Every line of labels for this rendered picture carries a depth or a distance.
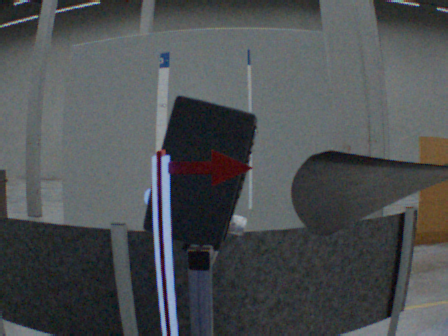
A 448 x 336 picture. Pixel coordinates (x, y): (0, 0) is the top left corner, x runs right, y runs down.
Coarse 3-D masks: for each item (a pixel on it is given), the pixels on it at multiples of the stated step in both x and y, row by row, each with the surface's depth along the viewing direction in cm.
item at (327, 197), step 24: (312, 168) 56; (336, 168) 55; (360, 168) 55; (384, 168) 55; (408, 168) 55; (432, 168) 55; (312, 192) 62; (336, 192) 63; (360, 192) 64; (384, 192) 66; (408, 192) 69; (312, 216) 69; (336, 216) 70; (360, 216) 72
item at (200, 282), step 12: (192, 276) 115; (204, 276) 115; (192, 288) 115; (204, 288) 115; (192, 300) 115; (204, 300) 115; (192, 312) 115; (204, 312) 115; (192, 324) 115; (204, 324) 115
